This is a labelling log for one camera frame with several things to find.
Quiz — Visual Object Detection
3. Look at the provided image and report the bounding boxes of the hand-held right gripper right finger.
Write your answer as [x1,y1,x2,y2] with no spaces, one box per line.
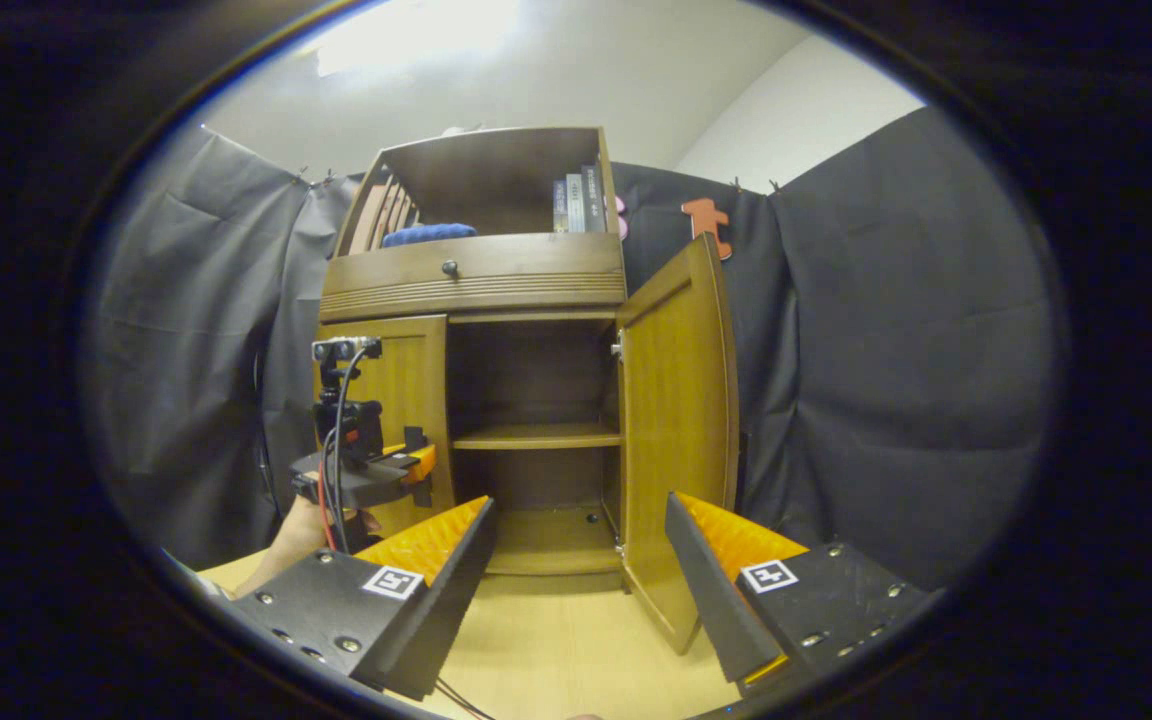
[664,491,942,692]

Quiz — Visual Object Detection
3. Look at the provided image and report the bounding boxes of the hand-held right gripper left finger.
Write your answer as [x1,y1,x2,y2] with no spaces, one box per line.
[231,495,499,702]

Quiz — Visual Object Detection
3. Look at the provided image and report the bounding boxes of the wooden shoe cabinet door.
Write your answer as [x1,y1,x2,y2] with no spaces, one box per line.
[615,232,741,657]
[316,314,456,542]

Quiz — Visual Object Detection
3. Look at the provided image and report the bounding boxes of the wooden double-door shoe cabinet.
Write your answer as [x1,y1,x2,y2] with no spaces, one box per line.
[316,126,630,579]

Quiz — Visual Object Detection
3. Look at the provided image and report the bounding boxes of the wooden cabinet drawer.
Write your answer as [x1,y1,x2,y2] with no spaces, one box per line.
[323,232,628,295]

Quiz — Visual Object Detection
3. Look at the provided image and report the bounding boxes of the wooden inner shelf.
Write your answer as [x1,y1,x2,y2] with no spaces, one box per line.
[452,421,624,452]

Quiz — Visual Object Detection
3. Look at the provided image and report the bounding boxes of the blue folded towel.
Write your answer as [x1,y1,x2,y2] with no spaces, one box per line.
[382,223,479,249]

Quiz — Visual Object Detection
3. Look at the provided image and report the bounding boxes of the black backdrop cloth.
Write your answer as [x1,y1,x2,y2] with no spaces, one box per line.
[81,105,1069,591]

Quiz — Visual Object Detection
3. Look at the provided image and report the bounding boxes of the thin dark cable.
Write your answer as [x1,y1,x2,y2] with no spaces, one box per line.
[432,677,498,720]

